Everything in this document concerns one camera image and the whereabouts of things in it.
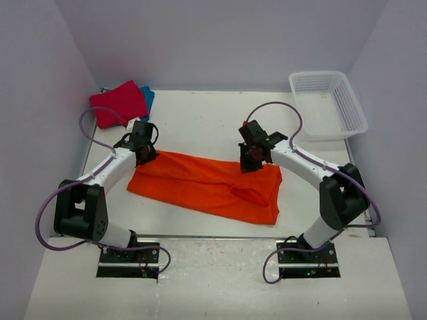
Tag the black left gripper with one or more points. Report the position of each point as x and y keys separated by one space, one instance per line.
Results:
x=151 y=156

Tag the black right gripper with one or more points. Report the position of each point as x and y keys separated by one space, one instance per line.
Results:
x=245 y=165

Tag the orange t shirt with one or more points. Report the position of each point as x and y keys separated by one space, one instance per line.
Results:
x=210 y=186

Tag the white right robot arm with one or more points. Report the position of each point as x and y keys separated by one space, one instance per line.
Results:
x=341 y=189

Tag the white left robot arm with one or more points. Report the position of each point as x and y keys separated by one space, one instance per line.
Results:
x=81 y=206

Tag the folded red t shirt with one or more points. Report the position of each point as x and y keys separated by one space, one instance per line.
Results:
x=107 y=106

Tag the folded blue t shirt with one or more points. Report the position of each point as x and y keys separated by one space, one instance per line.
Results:
x=136 y=101

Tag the white plastic basket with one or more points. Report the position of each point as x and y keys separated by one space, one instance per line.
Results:
x=328 y=106

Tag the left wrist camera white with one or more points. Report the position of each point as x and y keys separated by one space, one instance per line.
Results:
x=128 y=125

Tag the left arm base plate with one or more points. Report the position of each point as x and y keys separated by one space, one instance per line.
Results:
x=142 y=264

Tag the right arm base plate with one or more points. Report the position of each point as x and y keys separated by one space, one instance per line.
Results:
x=295 y=265

